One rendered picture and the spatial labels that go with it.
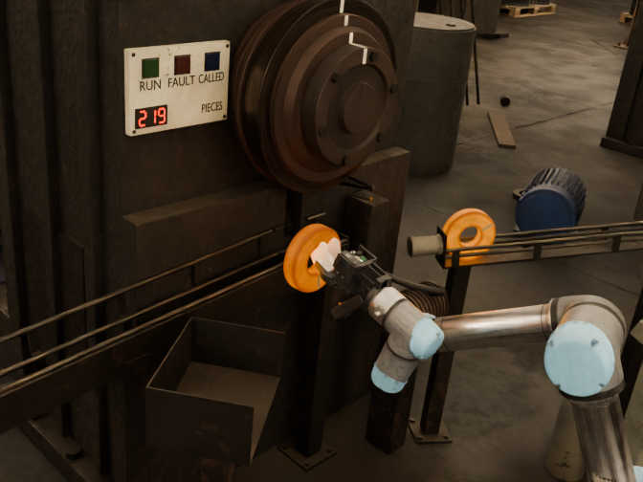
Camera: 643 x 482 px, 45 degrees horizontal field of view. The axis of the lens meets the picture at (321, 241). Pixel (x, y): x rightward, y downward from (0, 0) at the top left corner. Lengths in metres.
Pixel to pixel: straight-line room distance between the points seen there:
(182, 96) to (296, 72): 0.25
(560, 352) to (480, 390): 1.45
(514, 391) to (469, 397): 0.18
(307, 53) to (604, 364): 0.89
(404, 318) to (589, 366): 0.37
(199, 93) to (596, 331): 0.97
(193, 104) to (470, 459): 1.41
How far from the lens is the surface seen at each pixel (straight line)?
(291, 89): 1.73
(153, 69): 1.68
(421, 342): 1.54
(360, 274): 1.61
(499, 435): 2.68
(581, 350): 1.42
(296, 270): 1.67
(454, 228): 2.22
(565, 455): 2.53
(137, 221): 1.75
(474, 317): 1.66
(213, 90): 1.80
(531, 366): 3.07
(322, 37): 1.77
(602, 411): 1.50
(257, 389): 1.67
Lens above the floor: 1.59
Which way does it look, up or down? 25 degrees down
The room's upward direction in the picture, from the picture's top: 6 degrees clockwise
